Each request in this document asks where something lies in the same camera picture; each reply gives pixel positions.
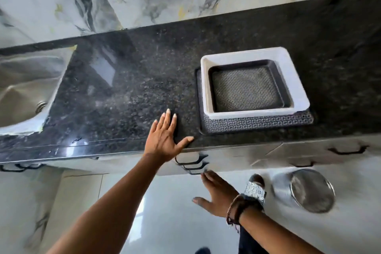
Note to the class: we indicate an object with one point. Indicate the person's left hand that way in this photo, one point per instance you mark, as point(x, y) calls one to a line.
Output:
point(163, 141)

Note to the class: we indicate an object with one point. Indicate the person's right hand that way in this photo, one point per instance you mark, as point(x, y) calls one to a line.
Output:
point(219, 198)

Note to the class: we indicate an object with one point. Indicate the person's right thumb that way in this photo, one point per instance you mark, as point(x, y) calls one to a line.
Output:
point(201, 200)

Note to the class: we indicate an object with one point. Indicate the person's left middle finger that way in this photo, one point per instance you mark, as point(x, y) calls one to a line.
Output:
point(168, 118)

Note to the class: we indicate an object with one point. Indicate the person's left little finger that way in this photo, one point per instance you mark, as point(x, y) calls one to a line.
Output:
point(155, 127)

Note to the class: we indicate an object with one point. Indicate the person's left thumb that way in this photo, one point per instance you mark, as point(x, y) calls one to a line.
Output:
point(186, 142)

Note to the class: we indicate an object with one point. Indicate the person's right forearm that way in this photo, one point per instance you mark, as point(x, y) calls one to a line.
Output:
point(273, 233)

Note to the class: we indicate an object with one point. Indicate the person's left forearm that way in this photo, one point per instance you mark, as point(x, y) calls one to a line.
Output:
point(104, 212)

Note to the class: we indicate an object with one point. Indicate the black thread wristband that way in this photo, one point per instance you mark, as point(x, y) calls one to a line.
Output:
point(241, 209)

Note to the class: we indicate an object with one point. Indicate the grey patterned sandal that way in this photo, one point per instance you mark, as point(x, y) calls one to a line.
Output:
point(255, 191)

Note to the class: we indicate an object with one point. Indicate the person's dark trouser leg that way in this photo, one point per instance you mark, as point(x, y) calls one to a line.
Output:
point(250, 242)

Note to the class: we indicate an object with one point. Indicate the black perforated base tray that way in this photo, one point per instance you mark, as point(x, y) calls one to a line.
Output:
point(256, 124)

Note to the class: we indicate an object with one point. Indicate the black perforated inner tray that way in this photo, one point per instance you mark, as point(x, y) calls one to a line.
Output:
point(247, 88)

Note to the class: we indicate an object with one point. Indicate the grey kitchen drawer cabinet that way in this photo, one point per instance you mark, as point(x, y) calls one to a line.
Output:
point(268, 152)

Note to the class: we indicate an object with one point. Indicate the steel trash bin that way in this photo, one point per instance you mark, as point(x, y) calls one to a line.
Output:
point(309, 191)

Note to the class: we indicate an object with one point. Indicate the sink drain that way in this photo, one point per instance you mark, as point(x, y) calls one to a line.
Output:
point(41, 106)

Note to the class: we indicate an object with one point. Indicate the white square plastic basin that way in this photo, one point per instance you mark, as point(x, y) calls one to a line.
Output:
point(297, 96)

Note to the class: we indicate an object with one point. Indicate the steel kitchen sink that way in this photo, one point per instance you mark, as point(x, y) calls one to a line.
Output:
point(26, 84)

